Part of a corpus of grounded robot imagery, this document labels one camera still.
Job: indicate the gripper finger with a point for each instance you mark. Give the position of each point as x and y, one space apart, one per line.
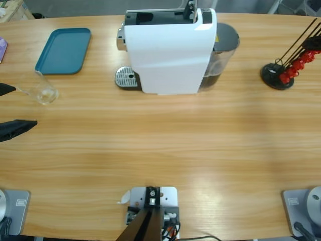
312 43
15 128
6 89

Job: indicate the clear drinking glass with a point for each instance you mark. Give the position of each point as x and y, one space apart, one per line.
46 96

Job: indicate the grey coffee machine lever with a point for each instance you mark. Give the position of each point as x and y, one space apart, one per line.
188 10

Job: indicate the red coffee capsule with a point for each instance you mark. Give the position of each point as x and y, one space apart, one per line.
284 78
299 64
291 72
312 55

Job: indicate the white capsule coffee machine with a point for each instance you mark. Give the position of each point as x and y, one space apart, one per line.
165 55

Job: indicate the clear plastic bin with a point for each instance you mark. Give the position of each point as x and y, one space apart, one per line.
313 6

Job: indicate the purple packet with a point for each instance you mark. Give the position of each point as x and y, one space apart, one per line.
2 49

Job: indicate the black capsule holder with rods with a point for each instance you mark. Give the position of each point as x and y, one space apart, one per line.
269 72

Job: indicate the teal plastic tray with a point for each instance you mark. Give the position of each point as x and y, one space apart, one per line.
62 51

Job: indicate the wooden crate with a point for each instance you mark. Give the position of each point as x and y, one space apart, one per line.
15 10

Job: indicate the clear water tank dark lid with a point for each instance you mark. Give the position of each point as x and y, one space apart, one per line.
225 35

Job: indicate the white paper tag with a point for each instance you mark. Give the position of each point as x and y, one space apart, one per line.
124 198

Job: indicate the white frame leg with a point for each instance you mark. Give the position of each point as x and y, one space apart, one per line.
273 6

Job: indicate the grey base plate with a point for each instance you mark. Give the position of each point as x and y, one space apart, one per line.
292 213
17 213

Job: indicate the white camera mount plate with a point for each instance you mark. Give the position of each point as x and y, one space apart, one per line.
168 194

